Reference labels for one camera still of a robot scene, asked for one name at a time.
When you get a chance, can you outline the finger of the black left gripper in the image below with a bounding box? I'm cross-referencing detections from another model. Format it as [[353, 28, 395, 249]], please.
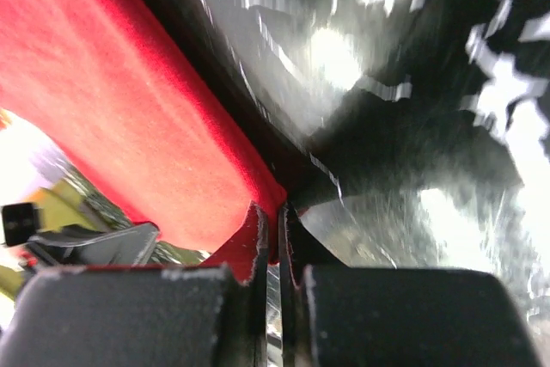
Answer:
[[27, 223, 159, 265]]

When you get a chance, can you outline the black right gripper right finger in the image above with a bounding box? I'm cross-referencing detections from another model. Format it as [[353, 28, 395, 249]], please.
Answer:
[[278, 205, 537, 366]]

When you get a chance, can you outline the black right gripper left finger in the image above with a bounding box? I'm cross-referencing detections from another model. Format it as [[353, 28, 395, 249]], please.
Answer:
[[1, 204, 269, 366]]

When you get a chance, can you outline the red t shirt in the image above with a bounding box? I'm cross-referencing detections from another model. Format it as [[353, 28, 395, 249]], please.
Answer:
[[0, 0, 288, 252]]

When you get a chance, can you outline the olive green plastic bin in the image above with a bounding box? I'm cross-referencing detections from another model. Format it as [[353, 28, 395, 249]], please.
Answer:
[[1, 180, 113, 301]]

